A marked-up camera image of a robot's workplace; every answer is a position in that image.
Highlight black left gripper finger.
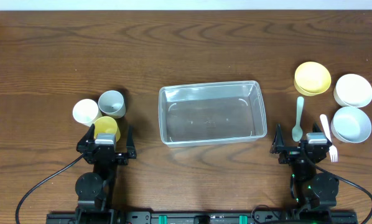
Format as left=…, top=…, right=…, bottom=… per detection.
left=126, top=126, right=135, bottom=153
left=77, top=124, right=95, bottom=146

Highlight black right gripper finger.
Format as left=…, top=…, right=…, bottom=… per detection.
left=312, top=123, right=330, bottom=145
left=271, top=124, right=284, bottom=153

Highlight mint green plastic spoon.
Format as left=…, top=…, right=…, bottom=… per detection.
left=292, top=96, right=304, bottom=142

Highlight yellow paper cup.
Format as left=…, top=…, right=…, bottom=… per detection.
left=94, top=116, right=121, bottom=142

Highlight white plastic fork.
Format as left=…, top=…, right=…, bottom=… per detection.
left=319, top=114, right=338, bottom=162

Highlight white paper cup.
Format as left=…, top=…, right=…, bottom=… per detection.
left=72, top=99, right=102, bottom=127

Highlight light grey bowl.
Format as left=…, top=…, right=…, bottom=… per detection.
left=330, top=106, right=372, bottom=143

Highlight grey paper cup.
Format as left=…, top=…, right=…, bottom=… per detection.
left=98, top=90, right=126, bottom=119

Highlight yellow bowl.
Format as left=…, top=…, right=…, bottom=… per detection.
left=294, top=62, right=332, bottom=96

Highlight white bowl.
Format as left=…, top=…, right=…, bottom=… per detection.
left=333, top=73, right=372, bottom=108

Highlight clear plastic storage container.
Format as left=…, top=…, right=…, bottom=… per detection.
left=158, top=80, right=267, bottom=147

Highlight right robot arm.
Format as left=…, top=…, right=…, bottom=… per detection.
left=270, top=124, right=339, bottom=223

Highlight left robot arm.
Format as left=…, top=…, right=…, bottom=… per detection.
left=75, top=125, right=137, bottom=223

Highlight left black cable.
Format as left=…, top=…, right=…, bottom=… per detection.
left=15, top=152, right=87, bottom=224

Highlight black cable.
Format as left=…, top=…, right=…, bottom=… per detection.
left=300, top=149, right=372, bottom=224
left=15, top=152, right=87, bottom=224

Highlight right black cable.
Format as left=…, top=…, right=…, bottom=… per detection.
left=300, top=149, right=372, bottom=224

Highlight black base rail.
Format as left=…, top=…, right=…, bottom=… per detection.
left=45, top=208, right=358, bottom=224

